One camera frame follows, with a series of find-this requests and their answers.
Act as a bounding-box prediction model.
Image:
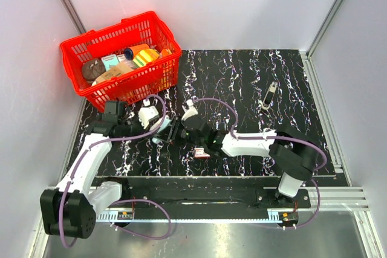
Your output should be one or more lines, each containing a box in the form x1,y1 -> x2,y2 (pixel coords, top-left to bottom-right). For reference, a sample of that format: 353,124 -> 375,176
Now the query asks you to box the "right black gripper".
155,115 -> 206,148

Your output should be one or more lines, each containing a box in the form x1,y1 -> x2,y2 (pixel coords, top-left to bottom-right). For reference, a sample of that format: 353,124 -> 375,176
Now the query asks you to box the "light blue small stapler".
150,115 -> 171,144

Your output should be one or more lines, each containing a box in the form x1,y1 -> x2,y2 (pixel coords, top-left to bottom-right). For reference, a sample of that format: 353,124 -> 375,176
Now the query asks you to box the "white black large stapler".
261,82 -> 278,111

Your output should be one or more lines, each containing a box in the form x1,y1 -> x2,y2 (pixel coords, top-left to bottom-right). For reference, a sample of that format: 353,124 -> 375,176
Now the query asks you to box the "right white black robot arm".
167,115 -> 324,207

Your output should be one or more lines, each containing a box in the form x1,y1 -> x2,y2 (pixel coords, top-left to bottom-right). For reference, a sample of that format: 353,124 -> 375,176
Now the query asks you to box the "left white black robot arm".
40,100 -> 160,239

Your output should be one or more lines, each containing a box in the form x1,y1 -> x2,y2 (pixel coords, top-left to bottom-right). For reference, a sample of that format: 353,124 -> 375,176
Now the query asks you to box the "red staple box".
193,147 -> 211,158

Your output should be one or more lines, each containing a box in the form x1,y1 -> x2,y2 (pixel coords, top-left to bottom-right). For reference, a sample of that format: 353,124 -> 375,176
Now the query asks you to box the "brown cardboard package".
91,60 -> 137,86

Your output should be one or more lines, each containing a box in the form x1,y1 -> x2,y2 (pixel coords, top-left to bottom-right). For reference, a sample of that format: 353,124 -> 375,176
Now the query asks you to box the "orange small packet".
159,48 -> 172,58

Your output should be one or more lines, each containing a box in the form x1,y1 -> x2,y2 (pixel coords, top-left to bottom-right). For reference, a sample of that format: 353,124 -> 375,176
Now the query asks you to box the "brown round bun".
82,58 -> 106,82

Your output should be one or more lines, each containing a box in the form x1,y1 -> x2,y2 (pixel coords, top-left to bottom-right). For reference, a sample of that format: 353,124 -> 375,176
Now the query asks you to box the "teal small box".
101,54 -> 120,71

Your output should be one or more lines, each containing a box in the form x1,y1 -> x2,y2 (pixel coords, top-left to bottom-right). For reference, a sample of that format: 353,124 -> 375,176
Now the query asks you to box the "yellow green striped sponge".
132,48 -> 160,68

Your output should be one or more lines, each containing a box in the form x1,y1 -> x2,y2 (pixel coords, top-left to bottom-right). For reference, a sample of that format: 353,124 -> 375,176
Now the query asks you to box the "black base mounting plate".
92,176 -> 311,223

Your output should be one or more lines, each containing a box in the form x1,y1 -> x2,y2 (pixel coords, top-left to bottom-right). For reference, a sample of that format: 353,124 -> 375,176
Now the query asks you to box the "orange cylinder blue cap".
123,44 -> 150,60

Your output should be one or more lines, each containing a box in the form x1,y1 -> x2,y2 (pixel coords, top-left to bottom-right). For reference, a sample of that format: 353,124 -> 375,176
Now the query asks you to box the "red plastic shopping basket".
60,11 -> 182,111

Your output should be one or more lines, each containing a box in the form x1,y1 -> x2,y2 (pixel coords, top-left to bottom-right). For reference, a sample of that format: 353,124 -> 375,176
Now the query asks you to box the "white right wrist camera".
181,99 -> 198,121

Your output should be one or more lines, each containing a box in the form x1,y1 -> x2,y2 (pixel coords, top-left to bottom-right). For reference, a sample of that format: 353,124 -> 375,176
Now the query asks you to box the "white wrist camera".
138,99 -> 160,129
181,99 -> 198,121

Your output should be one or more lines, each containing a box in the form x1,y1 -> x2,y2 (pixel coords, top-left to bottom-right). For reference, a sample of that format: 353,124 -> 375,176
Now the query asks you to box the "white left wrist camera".
138,99 -> 160,129

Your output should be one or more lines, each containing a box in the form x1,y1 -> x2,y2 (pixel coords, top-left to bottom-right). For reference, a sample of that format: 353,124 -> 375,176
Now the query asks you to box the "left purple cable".
59,94 -> 173,248

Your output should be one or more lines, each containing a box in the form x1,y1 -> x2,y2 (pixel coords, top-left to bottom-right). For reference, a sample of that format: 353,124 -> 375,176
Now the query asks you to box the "purple cable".
189,97 -> 328,230
59,94 -> 173,248

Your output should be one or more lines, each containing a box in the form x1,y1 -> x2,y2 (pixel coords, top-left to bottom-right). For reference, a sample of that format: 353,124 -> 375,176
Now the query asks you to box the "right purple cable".
189,97 -> 328,230

